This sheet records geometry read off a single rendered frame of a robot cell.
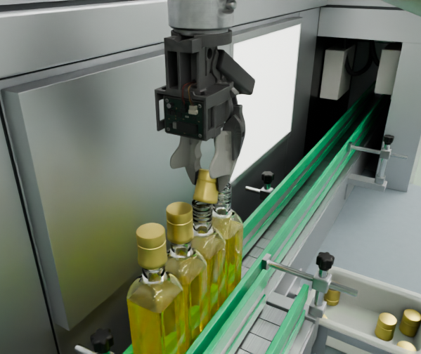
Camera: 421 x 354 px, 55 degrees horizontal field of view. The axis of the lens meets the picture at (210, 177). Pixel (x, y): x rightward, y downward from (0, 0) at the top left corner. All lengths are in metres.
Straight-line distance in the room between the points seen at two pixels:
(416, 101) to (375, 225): 0.41
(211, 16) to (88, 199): 0.28
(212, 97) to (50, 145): 0.19
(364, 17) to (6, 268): 1.22
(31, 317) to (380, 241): 0.94
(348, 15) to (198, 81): 1.02
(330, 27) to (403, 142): 0.45
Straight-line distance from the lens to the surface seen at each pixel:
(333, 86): 1.61
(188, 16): 0.47
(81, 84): 0.52
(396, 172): 1.54
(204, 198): 0.56
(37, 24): 0.49
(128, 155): 0.61
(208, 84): 0.50
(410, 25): 1.42
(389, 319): 0.93
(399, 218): 1.39
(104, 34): 0.56
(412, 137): 1.49
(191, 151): 0.56
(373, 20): 1.43
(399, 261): 1.20
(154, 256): 0.48
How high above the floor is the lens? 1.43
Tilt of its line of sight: 27 degrees down
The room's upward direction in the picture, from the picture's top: straight up
